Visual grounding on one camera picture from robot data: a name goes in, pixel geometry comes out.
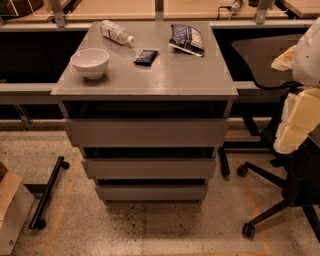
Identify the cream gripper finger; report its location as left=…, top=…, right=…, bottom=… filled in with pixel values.
left=271, top=45, right=296, bottom=71
left=273, top=88, right=320, bottom=154

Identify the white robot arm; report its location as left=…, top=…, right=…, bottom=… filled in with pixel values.
left=271, top=18, right=320, bottom=154

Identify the grey drawer cabinet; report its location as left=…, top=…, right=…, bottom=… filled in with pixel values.
left=52, top=22, right=238, bottom=187

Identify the grey bottom drawer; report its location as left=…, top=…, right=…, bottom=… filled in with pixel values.
left=95, top=185, right=208, bottom=201

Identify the grey drawer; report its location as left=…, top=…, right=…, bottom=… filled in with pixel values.
left=63, top=119, right=228, bottom=147
left=95, top=185, right=208, bottom=201
left=82, top=159, right=216, bottom=179

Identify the grey middle drawer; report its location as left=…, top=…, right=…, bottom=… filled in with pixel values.
left=82, top=159, right=216, bottom=179

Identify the grey top drawer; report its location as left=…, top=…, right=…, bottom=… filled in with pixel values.
left=63, top=119, right=228, bottom=147

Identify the black office chair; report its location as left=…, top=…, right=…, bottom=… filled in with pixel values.
left=237, top=30, right=320, bottom=239

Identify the black table leg right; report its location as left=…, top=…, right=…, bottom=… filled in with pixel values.
left=219, top=147, right=230, bottom=176

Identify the blue chip bag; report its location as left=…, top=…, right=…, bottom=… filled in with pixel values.
left=169, top=24, right=205, bottom=57

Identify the small dark snack packet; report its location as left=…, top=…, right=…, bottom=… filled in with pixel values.
left=134, top=50, right=158, bottom=66

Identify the clear plastic bottle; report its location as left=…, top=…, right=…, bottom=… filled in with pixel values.
left=100, top=20, right=134, bottom=45

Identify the white ceramic bowl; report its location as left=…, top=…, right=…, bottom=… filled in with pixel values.
left=70, top=48, right=109, bottom=79

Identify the cardboard box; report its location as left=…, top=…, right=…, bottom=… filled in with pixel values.
left=0, top=162, right=34, bottom=256

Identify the black cable with plug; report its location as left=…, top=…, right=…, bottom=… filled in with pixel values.
left=217, top=0, right=243, bottom=20

